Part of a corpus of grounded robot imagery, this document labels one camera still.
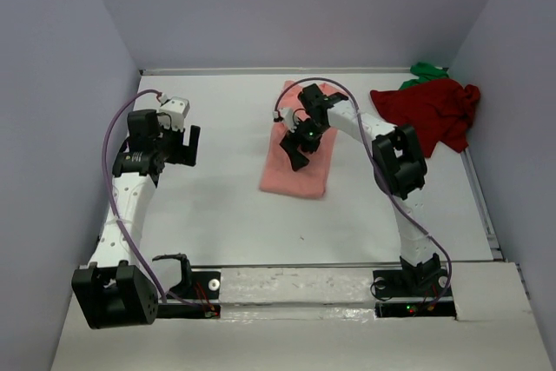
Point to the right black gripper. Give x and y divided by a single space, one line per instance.
296 142

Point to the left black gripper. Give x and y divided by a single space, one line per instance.
187 148

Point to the pink t shirt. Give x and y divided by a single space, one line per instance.
295 172

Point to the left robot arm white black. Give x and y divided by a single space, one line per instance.
118 288

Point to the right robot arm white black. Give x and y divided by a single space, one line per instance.
399 168

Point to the red t shirt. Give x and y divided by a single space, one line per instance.
441 110

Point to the green t shirt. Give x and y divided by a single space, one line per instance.
423 73

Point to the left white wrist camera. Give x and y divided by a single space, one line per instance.
172 114

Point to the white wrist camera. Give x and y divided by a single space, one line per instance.
287 116
172 114

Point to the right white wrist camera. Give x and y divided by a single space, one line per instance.
287 116

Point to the aluminium rail back edge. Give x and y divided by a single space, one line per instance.
271 71

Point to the aluminium rail front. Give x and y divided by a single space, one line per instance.
303 265

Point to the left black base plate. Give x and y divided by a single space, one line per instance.
199 300

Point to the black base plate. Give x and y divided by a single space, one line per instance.
394 298
199 300

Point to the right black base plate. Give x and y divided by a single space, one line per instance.
394 298

